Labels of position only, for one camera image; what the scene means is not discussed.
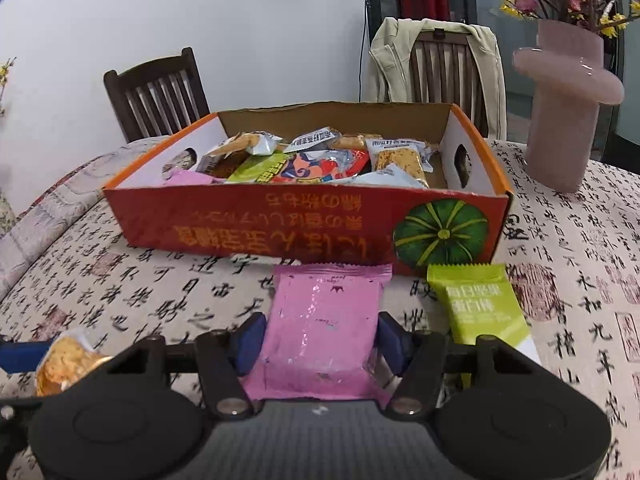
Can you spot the red cardboard box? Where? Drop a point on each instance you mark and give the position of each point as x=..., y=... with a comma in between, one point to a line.
x=250, y=225

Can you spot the chair with beige jacket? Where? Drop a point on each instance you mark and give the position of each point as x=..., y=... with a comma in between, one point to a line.
x=387, y=65

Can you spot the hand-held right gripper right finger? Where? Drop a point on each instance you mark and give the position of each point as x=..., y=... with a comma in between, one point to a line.
x=395, y=345

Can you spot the clear orange cookie packet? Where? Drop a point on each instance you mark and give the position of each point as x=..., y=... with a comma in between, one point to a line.
x=65, y=365

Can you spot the brown wooden chair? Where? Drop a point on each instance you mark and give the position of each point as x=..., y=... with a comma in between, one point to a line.
x=445, y=75

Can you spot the green and white bar packet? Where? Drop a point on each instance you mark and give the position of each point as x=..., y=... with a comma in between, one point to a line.
x=480, y=310

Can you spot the pink snack packet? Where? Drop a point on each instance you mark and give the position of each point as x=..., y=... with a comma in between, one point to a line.
x=320, y=340

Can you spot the dark wooden chair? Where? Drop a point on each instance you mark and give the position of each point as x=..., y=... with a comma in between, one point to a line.
x=155, y=95

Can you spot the pink glass vase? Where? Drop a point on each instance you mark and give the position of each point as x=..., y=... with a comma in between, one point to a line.
x=565, y=120

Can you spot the red snack bag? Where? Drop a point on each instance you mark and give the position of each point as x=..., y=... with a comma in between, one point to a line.
x=320, y=167

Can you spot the pile of snack packets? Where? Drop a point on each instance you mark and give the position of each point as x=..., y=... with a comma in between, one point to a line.
x=397, y=160

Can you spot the dark framed glass door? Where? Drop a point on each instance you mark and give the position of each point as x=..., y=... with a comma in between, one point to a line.
x=480, y=0

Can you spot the thin pink yellow flower sprigs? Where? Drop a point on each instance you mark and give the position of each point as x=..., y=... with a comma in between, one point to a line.
x=5, y=77

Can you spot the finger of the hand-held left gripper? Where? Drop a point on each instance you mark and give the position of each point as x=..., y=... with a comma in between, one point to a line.
x=12, y=430
x=22, y=356

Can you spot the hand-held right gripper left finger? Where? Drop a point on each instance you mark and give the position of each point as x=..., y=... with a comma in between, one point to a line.
x=247, y=342

